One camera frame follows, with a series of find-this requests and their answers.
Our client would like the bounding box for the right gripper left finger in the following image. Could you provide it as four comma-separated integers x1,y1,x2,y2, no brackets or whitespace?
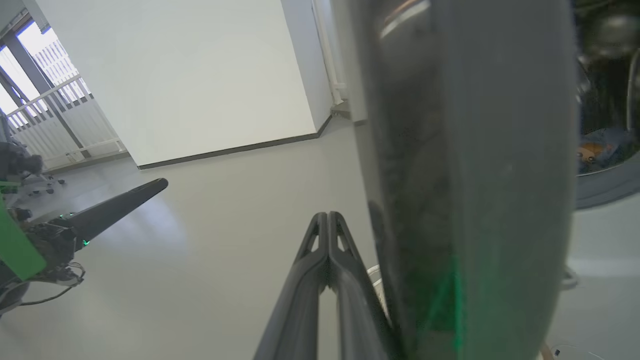
252,211,331,360

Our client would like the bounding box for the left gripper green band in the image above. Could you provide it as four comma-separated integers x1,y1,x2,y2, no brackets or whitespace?
0,177,169,287

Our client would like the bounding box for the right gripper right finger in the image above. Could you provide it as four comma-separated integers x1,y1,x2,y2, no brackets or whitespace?
328,211,398,360

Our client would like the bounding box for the dark round washing machine door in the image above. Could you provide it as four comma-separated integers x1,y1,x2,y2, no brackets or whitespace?
332,0,581,360

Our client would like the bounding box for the blue orange patterned garment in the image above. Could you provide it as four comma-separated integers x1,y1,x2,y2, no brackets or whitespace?
577,127,640,176

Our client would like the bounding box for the white washing machine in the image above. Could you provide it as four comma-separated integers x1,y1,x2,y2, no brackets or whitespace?
540,0,640,360

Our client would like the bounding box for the grey washing machine door seal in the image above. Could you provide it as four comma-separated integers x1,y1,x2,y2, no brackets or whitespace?
575,150,640,211

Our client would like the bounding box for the office chair with castors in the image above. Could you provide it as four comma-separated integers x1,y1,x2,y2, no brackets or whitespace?
20,170,67,197

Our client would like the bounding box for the white balcony railing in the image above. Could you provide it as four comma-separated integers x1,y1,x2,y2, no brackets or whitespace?
0,37,128,168

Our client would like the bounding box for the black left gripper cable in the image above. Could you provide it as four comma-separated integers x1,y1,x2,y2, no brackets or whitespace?
0,262,87,316

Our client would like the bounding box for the white wall pipe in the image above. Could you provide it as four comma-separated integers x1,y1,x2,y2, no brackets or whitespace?
311,0,348,106

